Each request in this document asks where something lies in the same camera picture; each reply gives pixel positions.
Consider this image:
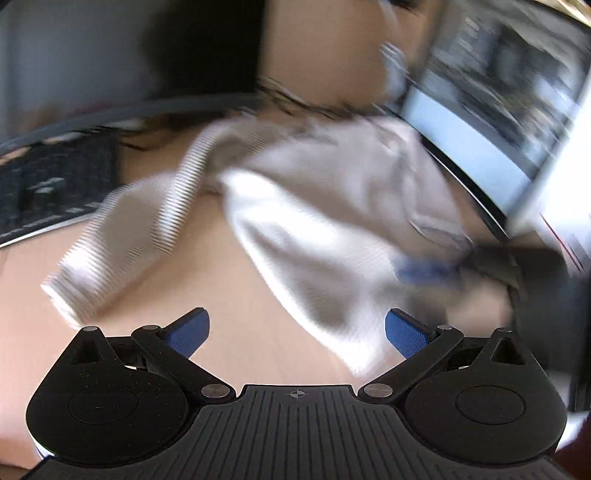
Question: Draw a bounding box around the white printed box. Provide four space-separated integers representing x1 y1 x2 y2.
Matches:
508 95 591 278

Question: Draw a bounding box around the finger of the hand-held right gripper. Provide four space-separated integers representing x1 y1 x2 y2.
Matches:
393 256 468 291

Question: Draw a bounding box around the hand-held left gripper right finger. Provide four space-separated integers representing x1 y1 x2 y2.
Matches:
358 308 529 403

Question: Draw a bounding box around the black keyboard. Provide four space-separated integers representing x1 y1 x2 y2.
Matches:
0 131 123 247

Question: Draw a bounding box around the monitor with lit screen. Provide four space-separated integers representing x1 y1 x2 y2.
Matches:
399 0 591 241

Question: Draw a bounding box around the striped white shirt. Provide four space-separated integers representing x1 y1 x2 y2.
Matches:
41 113 476 377

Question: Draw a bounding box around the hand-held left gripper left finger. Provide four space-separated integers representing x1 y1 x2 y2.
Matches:
70 307 237 403

